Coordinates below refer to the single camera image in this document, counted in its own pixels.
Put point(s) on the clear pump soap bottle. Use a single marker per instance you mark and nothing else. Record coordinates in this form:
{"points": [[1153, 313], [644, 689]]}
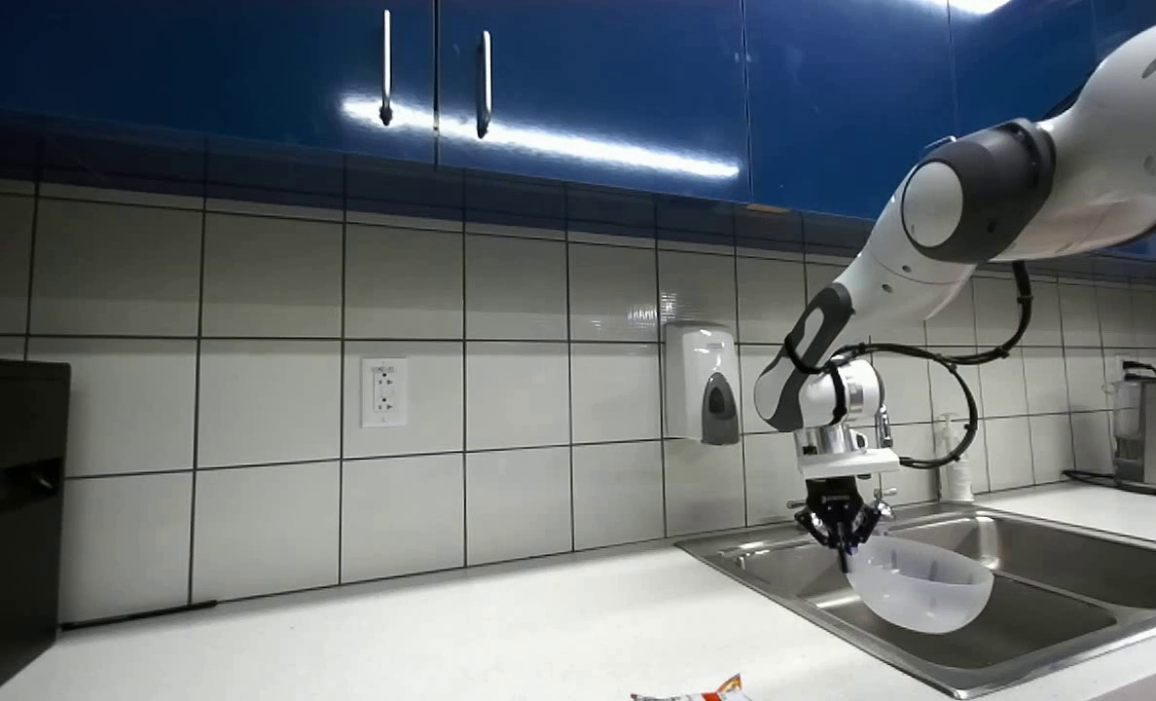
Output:
{"points": [[954, 488]]}

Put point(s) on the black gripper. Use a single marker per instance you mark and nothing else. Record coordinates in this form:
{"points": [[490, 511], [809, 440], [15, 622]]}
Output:
{"points": [[843, 498]]}

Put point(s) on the white wall outlet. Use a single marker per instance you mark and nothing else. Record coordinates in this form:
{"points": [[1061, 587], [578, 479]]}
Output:
{"points": [[387, 389]]}

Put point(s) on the white wall soap dispenser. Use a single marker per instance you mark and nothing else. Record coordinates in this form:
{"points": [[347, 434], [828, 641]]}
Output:
{"points": [[700, 382]]}

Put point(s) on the orange white snack packet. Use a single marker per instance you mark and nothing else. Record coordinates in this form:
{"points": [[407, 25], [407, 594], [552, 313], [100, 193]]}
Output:
{"points": [[662, 693]]}

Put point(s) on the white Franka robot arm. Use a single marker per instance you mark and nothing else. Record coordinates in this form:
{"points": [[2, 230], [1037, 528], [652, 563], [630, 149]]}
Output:
{"points": [[1097, 158]]}

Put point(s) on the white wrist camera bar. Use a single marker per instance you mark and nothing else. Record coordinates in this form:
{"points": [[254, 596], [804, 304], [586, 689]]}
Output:
{"points": [[852, 465]]}

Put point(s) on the translucent white plastic bowl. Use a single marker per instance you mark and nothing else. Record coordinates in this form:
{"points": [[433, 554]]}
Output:
{"points": [[919, 587]]}

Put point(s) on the stainless steel double sink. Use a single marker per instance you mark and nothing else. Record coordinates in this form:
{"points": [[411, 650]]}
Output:
{"points": [[1067, 587]]}

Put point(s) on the black coffee machine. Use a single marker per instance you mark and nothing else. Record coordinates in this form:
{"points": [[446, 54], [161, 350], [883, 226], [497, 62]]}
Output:
{"points": [[15, 518]]}

